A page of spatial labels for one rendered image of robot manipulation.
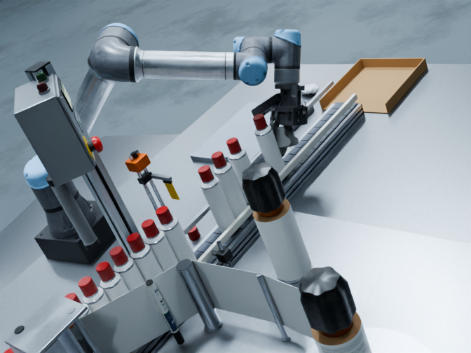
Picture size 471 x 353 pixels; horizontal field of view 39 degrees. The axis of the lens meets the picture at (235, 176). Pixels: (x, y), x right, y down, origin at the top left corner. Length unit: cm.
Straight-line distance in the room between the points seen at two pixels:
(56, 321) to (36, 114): 42
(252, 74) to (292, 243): 49
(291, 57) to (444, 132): 51
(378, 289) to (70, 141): 74
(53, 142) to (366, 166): 94
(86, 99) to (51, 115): 59
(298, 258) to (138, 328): 39
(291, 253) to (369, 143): 66
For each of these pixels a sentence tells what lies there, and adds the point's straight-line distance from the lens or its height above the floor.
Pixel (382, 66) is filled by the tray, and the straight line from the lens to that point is 251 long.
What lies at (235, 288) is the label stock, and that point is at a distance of 143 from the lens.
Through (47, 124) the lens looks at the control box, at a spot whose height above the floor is 143.
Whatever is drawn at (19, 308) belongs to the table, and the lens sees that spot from 206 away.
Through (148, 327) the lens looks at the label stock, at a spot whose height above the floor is 95.
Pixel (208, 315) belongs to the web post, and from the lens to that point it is 152.
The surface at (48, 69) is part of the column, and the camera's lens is 156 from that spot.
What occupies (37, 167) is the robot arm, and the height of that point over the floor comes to 114.
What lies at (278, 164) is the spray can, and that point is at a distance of 192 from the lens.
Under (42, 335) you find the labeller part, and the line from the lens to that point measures 135.
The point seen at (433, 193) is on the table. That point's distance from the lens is 181.
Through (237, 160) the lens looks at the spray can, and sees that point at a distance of 179.
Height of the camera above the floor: 190
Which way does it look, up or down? 30 degrees down
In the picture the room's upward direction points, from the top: 22 degrees counter-clockwise
